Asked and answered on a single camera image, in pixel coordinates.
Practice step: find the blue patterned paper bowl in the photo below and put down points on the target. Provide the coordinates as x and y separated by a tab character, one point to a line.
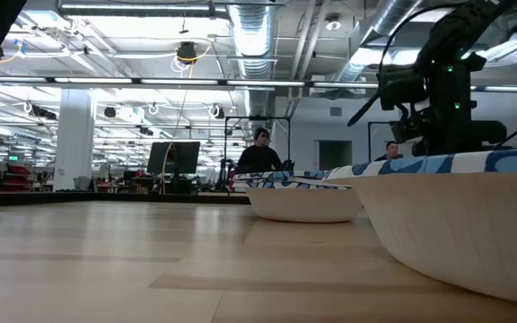
263	174
442	224
303	206
267	180
285	185

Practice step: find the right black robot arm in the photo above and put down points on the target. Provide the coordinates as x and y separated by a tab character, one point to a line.
460	31

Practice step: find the person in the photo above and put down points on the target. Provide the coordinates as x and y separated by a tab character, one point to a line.
391	150
258	159

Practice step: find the round ceiling sensor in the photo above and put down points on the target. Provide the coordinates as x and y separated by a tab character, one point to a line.
333	24

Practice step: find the black ceiling mounted device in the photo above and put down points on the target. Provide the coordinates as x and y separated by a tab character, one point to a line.
186	51

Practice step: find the black background monitor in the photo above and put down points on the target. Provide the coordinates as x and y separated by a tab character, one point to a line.
175	157

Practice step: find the overhead LED light bar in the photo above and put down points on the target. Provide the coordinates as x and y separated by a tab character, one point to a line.
177	81

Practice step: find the white structural column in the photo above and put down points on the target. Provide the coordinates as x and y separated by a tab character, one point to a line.
74	139

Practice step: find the red storage rack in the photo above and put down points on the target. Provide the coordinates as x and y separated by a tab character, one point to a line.
18	170

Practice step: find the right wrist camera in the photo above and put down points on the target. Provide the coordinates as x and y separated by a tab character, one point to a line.
402	87

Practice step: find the slanted silver spiral duct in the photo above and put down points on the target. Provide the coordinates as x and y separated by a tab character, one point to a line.
386	22

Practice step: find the large silver spiral duct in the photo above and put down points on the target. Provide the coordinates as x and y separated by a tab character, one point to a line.
251	36

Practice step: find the black aluminium rig frame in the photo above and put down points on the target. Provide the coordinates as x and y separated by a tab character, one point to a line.
106	198

